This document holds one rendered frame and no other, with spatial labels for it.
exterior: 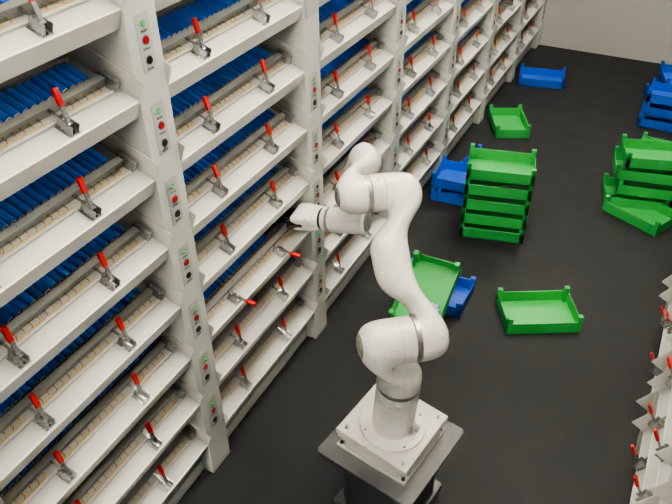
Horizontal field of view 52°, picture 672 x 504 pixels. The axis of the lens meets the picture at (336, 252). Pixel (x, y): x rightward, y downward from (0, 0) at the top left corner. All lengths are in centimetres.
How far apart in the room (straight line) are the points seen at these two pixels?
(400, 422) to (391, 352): 30
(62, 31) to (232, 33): 58
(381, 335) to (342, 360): 101
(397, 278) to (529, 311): 133
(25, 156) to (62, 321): 39
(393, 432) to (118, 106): 111
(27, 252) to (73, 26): 44
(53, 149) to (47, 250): 20
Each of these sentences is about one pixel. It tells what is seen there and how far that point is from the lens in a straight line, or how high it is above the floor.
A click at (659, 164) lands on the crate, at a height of 27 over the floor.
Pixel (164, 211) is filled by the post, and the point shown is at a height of 103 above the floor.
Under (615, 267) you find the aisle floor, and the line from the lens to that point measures 334.
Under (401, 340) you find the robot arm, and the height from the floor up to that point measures 76.
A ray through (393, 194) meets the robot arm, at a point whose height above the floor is 99.
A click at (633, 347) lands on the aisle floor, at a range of 296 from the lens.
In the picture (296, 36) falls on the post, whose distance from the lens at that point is 211.
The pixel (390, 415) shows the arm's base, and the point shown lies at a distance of 190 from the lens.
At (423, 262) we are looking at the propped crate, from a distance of 294.
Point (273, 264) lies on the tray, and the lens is 226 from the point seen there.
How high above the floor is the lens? 194
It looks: 37 degrees down
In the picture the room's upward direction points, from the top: 1 degrees counter-clockwise
